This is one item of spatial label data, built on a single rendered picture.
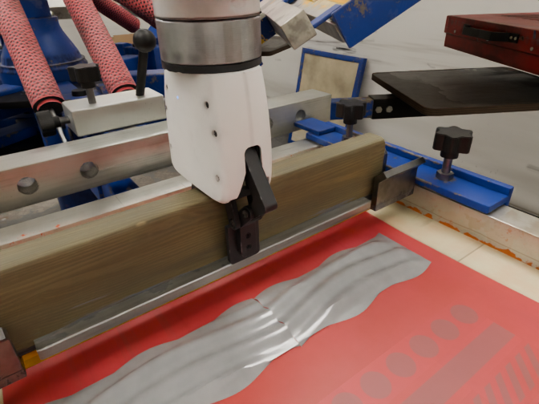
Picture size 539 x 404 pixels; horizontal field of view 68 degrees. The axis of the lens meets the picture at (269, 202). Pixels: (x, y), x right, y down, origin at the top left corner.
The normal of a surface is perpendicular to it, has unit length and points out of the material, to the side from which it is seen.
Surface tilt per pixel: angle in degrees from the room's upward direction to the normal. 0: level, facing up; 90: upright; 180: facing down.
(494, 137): 90
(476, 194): 0
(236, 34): 90
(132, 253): 90
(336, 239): 0
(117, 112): 90
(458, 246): 0
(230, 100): 81
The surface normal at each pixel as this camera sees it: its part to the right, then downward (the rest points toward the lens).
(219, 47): 0.29, 0.47
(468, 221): -0.80, 0.31
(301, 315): 0.41, -0.55
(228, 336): 0.22, -0.49
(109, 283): 0.59, 0.39
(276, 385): -0.02, -0.87
